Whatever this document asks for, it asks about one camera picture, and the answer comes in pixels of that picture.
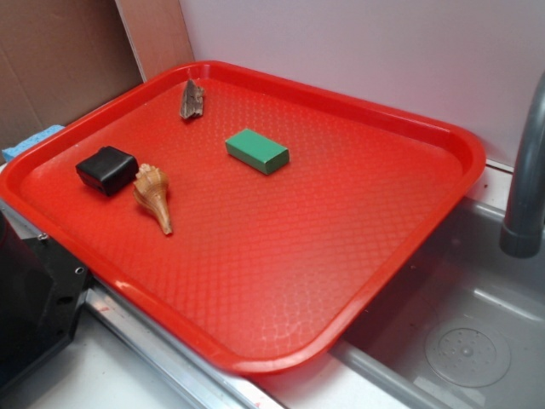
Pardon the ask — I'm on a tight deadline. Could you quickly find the brown wood chip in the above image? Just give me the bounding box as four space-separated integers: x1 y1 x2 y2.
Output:
180 79 205 120

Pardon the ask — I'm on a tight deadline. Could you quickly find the red plastic tray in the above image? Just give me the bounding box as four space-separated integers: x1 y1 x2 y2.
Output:
1 62 485 374

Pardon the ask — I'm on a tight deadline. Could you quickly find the tan conch seashell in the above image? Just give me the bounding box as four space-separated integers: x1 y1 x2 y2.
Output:
133 164 173 235

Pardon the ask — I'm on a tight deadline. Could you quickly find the brown cardboard panel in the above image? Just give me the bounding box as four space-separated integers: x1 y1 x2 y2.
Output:
1 1 141 148

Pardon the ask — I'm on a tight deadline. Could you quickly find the blue sponge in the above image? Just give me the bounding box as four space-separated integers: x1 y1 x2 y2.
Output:
2 124 64 163

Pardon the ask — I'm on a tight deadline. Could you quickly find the black rectangular box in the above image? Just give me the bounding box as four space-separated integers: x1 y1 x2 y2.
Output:
76 146 139 197

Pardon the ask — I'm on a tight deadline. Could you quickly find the green rectangular block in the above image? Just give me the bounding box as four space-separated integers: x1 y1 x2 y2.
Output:
226 129 290 175

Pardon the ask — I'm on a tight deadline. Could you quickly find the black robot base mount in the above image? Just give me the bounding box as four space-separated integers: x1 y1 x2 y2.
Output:
1 216 91 394

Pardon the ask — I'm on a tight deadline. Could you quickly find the grey faucet spout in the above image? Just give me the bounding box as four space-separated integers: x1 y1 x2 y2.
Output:
500 78 544 258

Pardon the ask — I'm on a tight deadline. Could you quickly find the grey plastic sink basin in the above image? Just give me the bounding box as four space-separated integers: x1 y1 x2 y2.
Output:
255 196 545 409

